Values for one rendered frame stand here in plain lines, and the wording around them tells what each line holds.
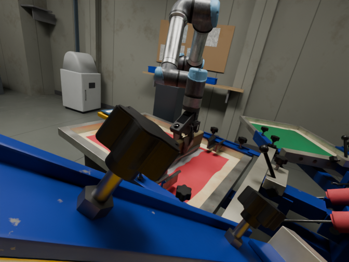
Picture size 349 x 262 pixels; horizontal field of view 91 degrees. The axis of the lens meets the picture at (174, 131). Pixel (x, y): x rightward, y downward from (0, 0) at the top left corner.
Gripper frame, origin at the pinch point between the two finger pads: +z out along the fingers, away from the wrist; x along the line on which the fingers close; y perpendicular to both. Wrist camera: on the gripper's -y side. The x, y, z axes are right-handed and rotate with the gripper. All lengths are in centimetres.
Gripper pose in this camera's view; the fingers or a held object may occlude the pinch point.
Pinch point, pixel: (179, 149)
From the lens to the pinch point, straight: 78.8
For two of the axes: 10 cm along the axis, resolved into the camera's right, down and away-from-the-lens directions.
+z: -1.7, 9.2, 3.5
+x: -8.0, -3.4, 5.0
